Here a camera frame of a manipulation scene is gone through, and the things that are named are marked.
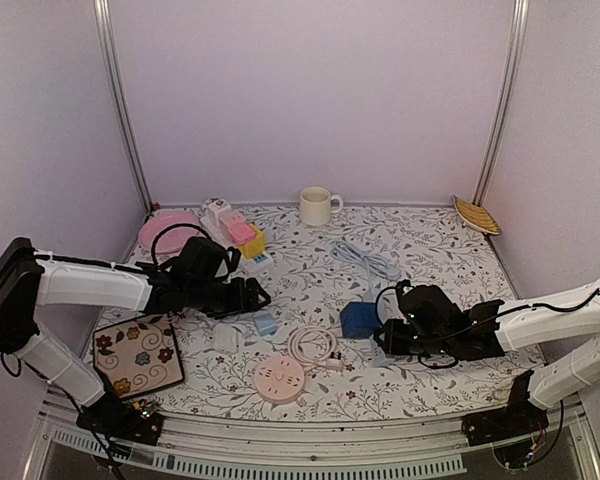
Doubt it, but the cream mug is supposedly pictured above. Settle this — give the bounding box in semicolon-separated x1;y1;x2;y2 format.
299;187;344;227

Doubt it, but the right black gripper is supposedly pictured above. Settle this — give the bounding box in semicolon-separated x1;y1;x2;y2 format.
375;318;454;357

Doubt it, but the white plug adapter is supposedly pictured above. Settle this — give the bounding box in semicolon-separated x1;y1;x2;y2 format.
213;324;242;355

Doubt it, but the floral square coaster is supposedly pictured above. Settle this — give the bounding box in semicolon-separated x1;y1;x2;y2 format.
92;315;185;400

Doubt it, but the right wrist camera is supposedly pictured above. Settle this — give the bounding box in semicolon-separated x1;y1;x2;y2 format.
394;279;415;317

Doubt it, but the white cartoon plug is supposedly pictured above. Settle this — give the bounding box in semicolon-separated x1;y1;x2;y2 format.
201;197;232;216

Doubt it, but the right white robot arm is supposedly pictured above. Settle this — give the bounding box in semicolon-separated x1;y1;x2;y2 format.
373;278;600;436

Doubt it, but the pink plate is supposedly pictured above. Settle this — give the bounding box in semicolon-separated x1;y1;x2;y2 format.
138;211;200;255

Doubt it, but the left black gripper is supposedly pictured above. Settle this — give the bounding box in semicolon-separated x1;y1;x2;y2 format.
187;277;272;320

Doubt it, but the light blue plug adapter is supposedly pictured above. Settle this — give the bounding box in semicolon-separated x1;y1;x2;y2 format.
253;312;278;337

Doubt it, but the light blue power strip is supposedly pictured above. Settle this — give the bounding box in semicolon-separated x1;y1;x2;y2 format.
360;288;386;368

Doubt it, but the yellow leaf dish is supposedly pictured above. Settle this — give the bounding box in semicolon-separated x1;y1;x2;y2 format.
453;196;502;236

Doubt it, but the light pink plug adapter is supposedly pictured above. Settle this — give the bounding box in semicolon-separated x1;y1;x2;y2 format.
218;210;246;230

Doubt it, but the yellow cube adapter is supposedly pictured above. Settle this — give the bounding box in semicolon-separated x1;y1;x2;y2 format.
237;224;266;259

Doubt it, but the dark blue cube adapter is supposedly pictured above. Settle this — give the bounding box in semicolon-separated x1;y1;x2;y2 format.
339;302;380;340

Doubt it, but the pink round socket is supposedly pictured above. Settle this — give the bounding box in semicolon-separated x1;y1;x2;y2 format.
253;355;305;405

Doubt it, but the light blue coiled cable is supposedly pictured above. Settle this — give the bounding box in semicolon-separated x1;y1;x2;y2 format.
331;239;401;286

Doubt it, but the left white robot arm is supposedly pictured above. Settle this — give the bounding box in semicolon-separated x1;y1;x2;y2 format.
0;237;271;434

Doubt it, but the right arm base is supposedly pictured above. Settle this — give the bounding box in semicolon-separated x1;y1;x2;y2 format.
461;401;549;470

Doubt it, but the white power strip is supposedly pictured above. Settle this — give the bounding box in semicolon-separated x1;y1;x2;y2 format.
200;215;274;274

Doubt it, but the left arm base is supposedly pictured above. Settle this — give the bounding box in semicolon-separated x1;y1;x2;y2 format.
76;396;165;446

